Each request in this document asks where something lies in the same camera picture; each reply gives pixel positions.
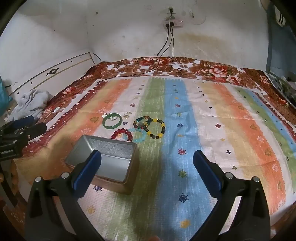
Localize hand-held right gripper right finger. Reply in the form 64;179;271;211
193;149;271;241

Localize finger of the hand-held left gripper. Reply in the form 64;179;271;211
0;115;36;131
13;122;48;142

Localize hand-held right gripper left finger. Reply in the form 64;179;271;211
24;149;102;241

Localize rectangular metal tin box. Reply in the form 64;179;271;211
64;134;139;195

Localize red bead bracelet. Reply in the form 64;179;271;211
110;129;134;142

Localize green jade bangle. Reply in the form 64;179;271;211
102;113;123;128

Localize yellow and dark bead bracelet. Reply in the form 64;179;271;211
144;118;166;140

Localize light blue bead bracelet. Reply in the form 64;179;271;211
122;127;148;143

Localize multicolour dark bead bracelet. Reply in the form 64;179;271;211
133;115;151;131

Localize grey crumpled cloth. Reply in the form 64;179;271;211
9;89;51;121

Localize striped colourful mat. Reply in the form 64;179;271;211
14;76;296;241

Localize white headboard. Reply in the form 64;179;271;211
0;52;98;109

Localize blue hanging cloth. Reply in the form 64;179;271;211
265;2;296;78

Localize white power strip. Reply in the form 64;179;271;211
163;20;185;30

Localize black power cable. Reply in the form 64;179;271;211
99;26;171;81
151;26;176;75

